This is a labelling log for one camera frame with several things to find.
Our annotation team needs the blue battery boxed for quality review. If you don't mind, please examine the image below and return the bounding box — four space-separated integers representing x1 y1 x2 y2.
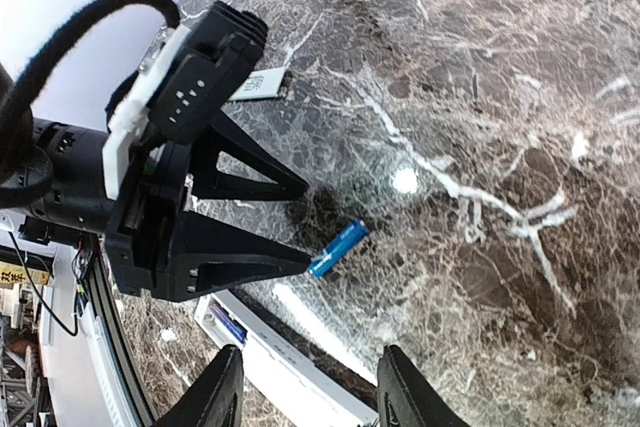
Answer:
209 300 247 344
308 219 369 277

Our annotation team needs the white battery cover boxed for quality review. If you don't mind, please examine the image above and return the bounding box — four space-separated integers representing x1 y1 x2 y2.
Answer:
228 67 287 102

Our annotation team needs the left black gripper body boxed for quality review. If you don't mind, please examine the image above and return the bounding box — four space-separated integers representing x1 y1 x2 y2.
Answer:
104 142 200 302

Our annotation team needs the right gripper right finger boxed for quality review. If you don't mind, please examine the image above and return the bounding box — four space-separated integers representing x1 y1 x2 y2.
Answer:
377 345 469 427

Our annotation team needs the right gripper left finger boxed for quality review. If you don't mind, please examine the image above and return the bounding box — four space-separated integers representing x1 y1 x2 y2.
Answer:
152 345 244 427

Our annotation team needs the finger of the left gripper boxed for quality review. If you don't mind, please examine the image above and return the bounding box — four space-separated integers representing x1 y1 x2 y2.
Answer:
167 212 311 300
189 111 309 202

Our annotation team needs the black front rail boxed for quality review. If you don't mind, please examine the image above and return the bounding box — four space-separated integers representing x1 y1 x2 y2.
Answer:
85 236 156 426

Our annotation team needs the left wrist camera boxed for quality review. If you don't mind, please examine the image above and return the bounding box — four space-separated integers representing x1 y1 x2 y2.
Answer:
102 1 269 200

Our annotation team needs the white remote control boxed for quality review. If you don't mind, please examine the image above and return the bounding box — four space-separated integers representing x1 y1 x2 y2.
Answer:
194 291 379 426

